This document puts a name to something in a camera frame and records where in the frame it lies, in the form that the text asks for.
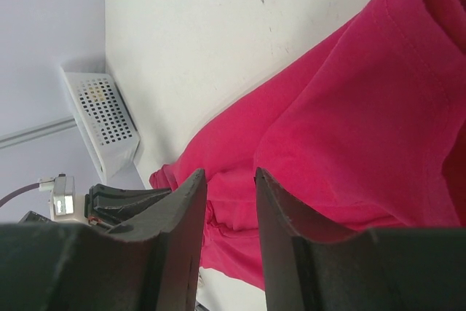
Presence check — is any white plastic laundry basket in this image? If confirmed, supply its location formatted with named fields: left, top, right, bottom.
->
left=61, top=70, right=141, bottom=184

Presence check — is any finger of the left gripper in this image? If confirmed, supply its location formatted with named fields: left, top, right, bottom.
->
left=84, top=184, right=172, bottom=224

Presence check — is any pink t shirt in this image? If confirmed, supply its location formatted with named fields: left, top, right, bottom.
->
left=149, top=0, right=465, bottom=288

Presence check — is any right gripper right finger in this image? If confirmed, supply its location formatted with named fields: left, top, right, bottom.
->
left=255, top=168, right=465, bottom=310

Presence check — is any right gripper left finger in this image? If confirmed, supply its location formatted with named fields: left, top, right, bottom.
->
left=1, top=169, right=207, bottom=310

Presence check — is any left aluminium frame post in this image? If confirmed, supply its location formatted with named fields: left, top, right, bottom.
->
left=1, top=117, right=76, bottom=149

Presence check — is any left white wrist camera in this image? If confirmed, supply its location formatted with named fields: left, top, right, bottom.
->
left=39, top=174, right=88, bottom=224

